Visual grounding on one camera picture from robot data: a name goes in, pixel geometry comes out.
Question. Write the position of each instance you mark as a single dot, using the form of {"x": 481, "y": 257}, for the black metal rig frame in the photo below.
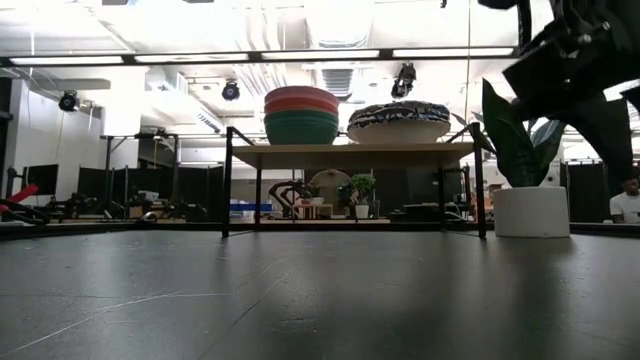
{"x": 255, "y": 55}

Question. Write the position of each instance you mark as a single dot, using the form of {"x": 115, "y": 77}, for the black ceiling spotlight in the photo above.
{"x": 404, "y": 80}
{"x": 230, "y": 91}
{"x": 68, "y": 101}

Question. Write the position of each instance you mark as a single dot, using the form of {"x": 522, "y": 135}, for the blue flat box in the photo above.
{"x": 250, "y": 206}

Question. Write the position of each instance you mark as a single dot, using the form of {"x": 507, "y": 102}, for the person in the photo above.
{"x": 625, "y": 207}
{"x": 329, "y": 182}

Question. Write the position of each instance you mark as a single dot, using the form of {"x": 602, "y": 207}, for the black partition panels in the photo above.
{"x": 200, "y": 185}
{"x": 587, "y": 195}

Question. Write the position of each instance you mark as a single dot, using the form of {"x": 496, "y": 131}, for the green plastic bowl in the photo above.
{"x": 300, "y": 131}

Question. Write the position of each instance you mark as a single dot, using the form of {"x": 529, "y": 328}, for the cluttered background workbench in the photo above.
{"x": 150, "y": 210}

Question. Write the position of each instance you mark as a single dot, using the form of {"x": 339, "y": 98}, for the wooden shelf with black legs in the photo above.
{"x": 350, "y": 155}

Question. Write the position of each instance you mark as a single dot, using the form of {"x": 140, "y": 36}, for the black background monitor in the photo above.
{"x": 42, "y": 179}

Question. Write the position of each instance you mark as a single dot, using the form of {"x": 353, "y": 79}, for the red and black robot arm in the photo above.
{"x": 22, "y": 194}

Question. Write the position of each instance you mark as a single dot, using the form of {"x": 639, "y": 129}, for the silver ceiling air duct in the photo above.
{"x": 337, "y": 80}

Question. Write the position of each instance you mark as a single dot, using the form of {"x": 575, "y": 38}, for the brown background robot arm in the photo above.
{"x": 280, "y": 190}

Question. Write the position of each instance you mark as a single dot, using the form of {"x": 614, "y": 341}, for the green plant in white pot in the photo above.
{"x": 530, "y": 212}

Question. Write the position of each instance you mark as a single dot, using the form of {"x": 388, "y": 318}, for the black table mat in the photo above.
{"x": 320, "y": 300}

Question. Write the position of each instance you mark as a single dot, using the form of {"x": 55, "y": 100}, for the small wooden table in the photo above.
{"x": 312, "y": 205}

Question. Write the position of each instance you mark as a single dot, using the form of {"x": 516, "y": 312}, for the pink plastic bowl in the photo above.
{"x": 300, "y": 92}

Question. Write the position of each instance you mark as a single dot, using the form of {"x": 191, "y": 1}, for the small plant in white pot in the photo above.
{"x": 362, "y": 210}

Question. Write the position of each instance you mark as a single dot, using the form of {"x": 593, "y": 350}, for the black background table frame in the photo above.
{"x": 108, "y": 155}

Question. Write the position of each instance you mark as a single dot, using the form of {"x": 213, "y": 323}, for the dark blue plastic bowl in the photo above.
{"x": 600, "y": 130}

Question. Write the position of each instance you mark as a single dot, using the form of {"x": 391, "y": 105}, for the orange-red plastic bowl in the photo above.
{"x": 300, "y": 106}

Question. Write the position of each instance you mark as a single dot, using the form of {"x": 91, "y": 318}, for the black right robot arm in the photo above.
{"x": 600, "y": 12}

